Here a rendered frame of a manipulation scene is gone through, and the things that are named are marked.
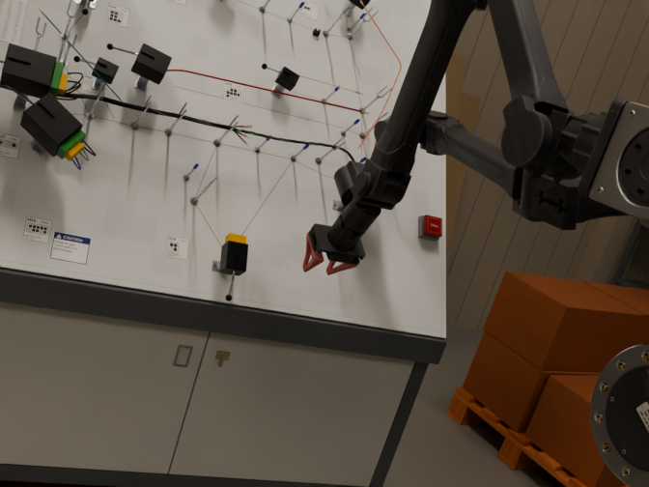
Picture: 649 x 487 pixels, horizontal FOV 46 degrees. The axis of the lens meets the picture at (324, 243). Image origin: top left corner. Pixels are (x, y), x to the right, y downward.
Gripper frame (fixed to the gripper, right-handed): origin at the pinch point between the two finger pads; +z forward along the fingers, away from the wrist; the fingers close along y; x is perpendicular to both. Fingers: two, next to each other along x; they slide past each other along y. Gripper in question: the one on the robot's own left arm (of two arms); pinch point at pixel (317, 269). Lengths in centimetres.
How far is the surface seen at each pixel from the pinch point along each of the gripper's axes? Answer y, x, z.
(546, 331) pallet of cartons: -175, -57, 83
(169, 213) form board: 21.0, -26.4, 18.5
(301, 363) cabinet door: -16.4, -1.9, 37.0
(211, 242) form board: 11.4, -21.0, 19.9
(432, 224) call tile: -45, -27, 7
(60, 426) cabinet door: 35, 4, 60
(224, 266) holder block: 12.0, -10.2, 15.0
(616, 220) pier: -345, -183, 116
